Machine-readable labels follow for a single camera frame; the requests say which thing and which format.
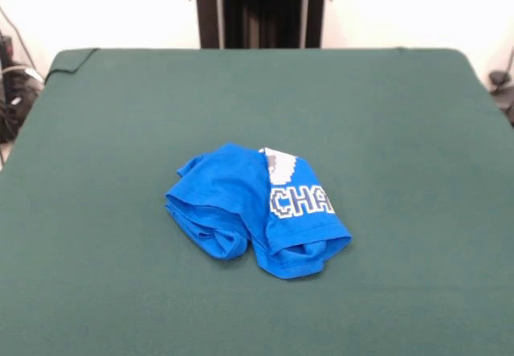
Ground dark green table cloth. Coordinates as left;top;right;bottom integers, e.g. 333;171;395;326
0;47;514;356

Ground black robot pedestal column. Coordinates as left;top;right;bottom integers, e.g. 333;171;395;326
188;0;333;50

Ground black floor stand base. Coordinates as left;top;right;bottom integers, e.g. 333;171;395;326
487;70;514;128
0;30;45;145

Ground blue printed t-shirt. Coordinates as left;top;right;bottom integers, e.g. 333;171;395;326
163;141;354;280

